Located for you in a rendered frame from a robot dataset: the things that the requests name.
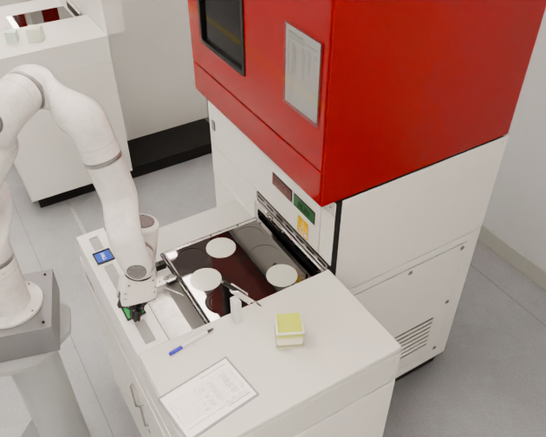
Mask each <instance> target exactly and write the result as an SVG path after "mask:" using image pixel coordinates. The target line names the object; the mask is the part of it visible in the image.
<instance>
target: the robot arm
mask: <svg viewBox="0 0 546 437"><path fill-rule="evenodd" d="M39 109H46V110H48V111H49V112H50V113H51V115H52V117H53V119H54V121H55V123H56V125H57V126H58V127H59V128H60V129H61V130H62V131H63V132H64V133H65V134H67V135H68V136H69V137H70V138H71V139H72V141H73V142H74V144H75V147H76V149H77V151H78V153H79V155H80V157H81V160H82V162H83V164H84V166H85V168H86V170H87V172H88V175H89V177H90V179H91V180H92V182H93V184H94V188H95V190H96V191H97V193H98V195H99V197H100V199H101V203H102V209H103V217H104V224H105V228H106V233H107V239H108V242H109V244H110V247H111V249H112V251H113V254H114V256H115V258H116V260H117V262H118V264H119V266H120V268H121V269H122V271H121V273H120V276H119V280H118V284H117V291H116V296H117V298H119V301H118V303H117V306H118V308H119V309H122V308H127V309H129V310H130V317H131V319H133V321H134V322H135V323H136V322H137V321H138V322H139V321H140V317H141V316H142V310H143V309H144V308H145V306H146V305H147V304H148V303H149V302H151V301H152V300H154V299H155V298H156V295H157V279H156V273H155V266H156V265H155V264H156V255H157V244H158V235H159V221H158V220H157V219H156V218H155V217H154V216H152V215H149V214H145V213H139V204H138V194H137V190H136V187H135V184H134V182H133V178H132V175H131V173H130V171H129V169H128V166H127V163H126V161H125V158H124V156H123V153H122V151H121V150H120V146H119V143H118V141H117V140H116V137H115V135H114V131H113V129H112V127H111V125H110V122H109V120H108V117H107V115H106V113H105V111H104V110H103V108H102V107H101V105H100V104H99V103H98V102H97V101H96V100H94V99H93V98H91V97H89V96H87V95H85V94H83V93H80V92H78V91H75V90H73V89H71V88H68V87H66V86H65V85H63V84H62V83H61V82H60V81H59V80H58V79H57V78H56V77H55V75H54V74H53V72H52V71H51V70H49V69H48V68H46V67H44V66H42V65H38V64H23V65H20V66H17V67H15V68H13V69H12V70H11V71H10V72H9V73H8V74H6V75H5V76H4V77H2V78H1V79H0V329H8V328H12V327H15V326H17V325H20V324H22V323H25V322H26V321H28V320H29V319H30V318H31V317H33V316H34V315H35V314H36V313H37V312H38V310H39V309H40V308H41V307H42V303H43V293H42V290H41V289H40V287H39V286H38V285H36V284H34V283H31V282H29V281H24V278H23V274H22V272H21V269H20V267H19V264H18V262H17V259H16V255H15V252H14V251H13V248H12V245H11V243H10V224H11V218H12V206H13V203H12V195H11V191H10V187H9V185H8V184H7V182H6V181H5V179H6V177H7V175H8V173H9V171H10V169H11V167H12V165H13V163H14V161H15V158H16V156H17V153H18V149H19V142H18V139H17V136H18V134H19V132H20V130H21V129H22V128H23V126H24V125H25V124H26V122H27V121H28V120H29V119H30V118H31V117H32V116H33V115H34V114H35V113H36V112H37V111H38V110H39Z"/></svg>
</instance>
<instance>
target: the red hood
mask: <svg viewBox="0 0 546 437"><path fill-rule="evenodd" d="M187 2H188V11H189V21H190V31H191V39H192V58H193V67H194V76H195V86H196V89H197V90H198V91H199V92H200V93H201V94H202V95H203V96H204V97H205V98H206V99H207V100H208V101H209V102H210V103H211V104H213V105H214V106H215V107H216V108H217V109H218V110H219V111H220V112H221V113H222V114H223V115H224V116H225V117H226V118H227V119H228V120H230V121H231V122H232V123H233V124H234V125H235V126H236V127H237V128H238V129H239V130H240V131H241V132H242V133H243V134H244V135H246V136H247V137H248V138H249V139H250V140H251V141H252V142H253V143H254V144H255V145H256V146H257V147H258V148H259V149H260V150H261V151H263V152H264V153H265V154H266V155H267V156H268V157H269V158H270V159H271V160H272V161H273V162H274V163H275V164H276V165H277V166H279V167H280V168H281V169H282V170H283V171H284V172H285V173H286V174H287V175H288V176H289V177H290V178H291V179H292V180H293V181H294V182H295V183H297V185H299V186H300V187H301V188H302V189H303V191H305V192H306V193H307V194H308V195H309V196H310V198H312V199H313V200H314V201H315V202H316V203H317V204H318V205H319V206H320V207H323V206H325V205H329V204H331V203H334V202H335V201H338V200H341V199H345V198H346V197H349V196H351V195H354V194H356V193H358V192H362V191H364V190H367V189H368V188H371V187H374V186H377V185H379V184H382V183H384V182H387V181H389V180H391V179H395V178H397V177H399V176H402V175H404V174H407V173H410V172H412V171H415V170H417V169H420V168H421V167H424V166H428V165H430V164H432V163H435V162H437V161H440V160H443V159H445V158H448V157H450V156H453V155H454V154H457V153H461V152H463V151H465V150H468V149H470V148H473V147H476V146H478V145H481V144H483V143H485V142H487V141H490V140H494V139H496V138H498V137H501V136H503V135H506V134H507V133H508V132H509V130H510V124H511V122H512V119H513V115H514V113H515V110H516V106H517V102H518V98H519V95H520V93H521V89H522V86H523V81H524V78H525V76H526V72H527V69H528V67H529V63H530V58H531V55H532V52H533V49H534V46H535V43H536V38H537V35H538V32H539V29H540V26H541V23H542V20H543V15H544V11H545V9H546V0H187Z"/></svg>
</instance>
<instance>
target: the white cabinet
mask: <svg viewBox="0 0 546 437"><path fill-rule="evenodd" d="M81 265H82V268H83V271H84V274H85V277H86V280H87V283H88V288H89V291H90V295H91V297H92V301H93V304H94V309H95V312H96V315H97V318H98V322H99V325H100V327H101V333H102V336H103V339H104V343H105V345H106V348H107V353H108V357H109V360H110V362H111V366H112V369H113V372H114V378H115V380H116V382H117V385H118V387H119V389H120V391H121V393H122V395H123V398H124V400H125V402H126V404H127V406H128V408H129V410H130V413H131V415H132V417H133V419H134V421H135V423H136V426H137V428H138V429H139V431H140V434H141V436H142V437H171V435H170V434H169V432H168V430H167V428H166V425H165V423H164V422H163V420H162V418H161V416H160V414H159V411H158V409H157V408H156V407H155V405H154V403H153V400H152V398H151V396H150V395H149V393H148V391H147V389H146V386H144V384H143V382H142V380H141V379H140V376H139V374H138V372H137V370H136V368H135V367H134V365H133V362H132V360H131V358H130V356H129V354H128V353H127V350H126V348H125V346H124V344H123V342H122V341H121V339H120V336H119V334H118V333H117V331H116V329H115V327H114V325H113V323H112V321H111V319H110V317H109V315H108V313H107V311H106V309H105V307H104V305H103V303H102V301H101V299H100V297H99V295H98V293H97V291H96V289H95V287H94V285H93V283H92V281H91V279H90V277H89V275H88V274H87V272H86V270H85V268H84V266H83V264H82V263H81ZM394 383H395V379H393V380H391V381H390V382H388V383H386V384H384V385H382V386H381V387H379V388H377V389H375V390H374V391H372V392H370V393H369V394H367V395H364V396H363V397H361V398H360V399H358V400H357V401H354V402H352V403H350V404H349V405H347V406H346V407H344V408H342V409H340V410H338V411H337V412H335V413H333V414H331V415H330V416H328V417H326V418H325V419H323V420H321V421H318V422H317V423H316V424H314V425H312V426H311V427H308V428H306V429H305V430H303V431H301V432H300V433H299V434H296V435H294V436H293V437H382V436H383V432H384V428H385V424H386V420H387V413H388V409H389V405H390V401H391V397H392V393H393V386H394Z"/></svg>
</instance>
